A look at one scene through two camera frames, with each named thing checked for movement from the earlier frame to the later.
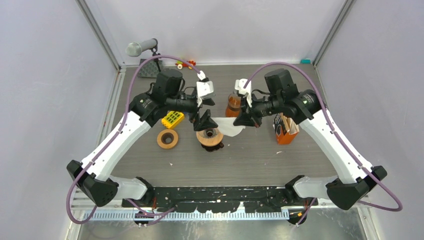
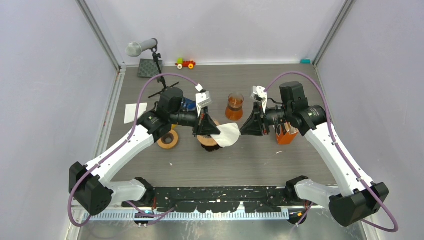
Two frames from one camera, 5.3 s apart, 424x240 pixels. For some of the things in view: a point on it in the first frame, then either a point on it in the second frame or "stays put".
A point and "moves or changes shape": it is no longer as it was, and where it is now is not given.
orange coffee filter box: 286,128 stays put
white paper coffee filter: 226,126 moves or changes shape
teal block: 305,61 stays put
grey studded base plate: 150,69 stays put
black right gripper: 247,119 -> 257,122
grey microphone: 134,49 stays put
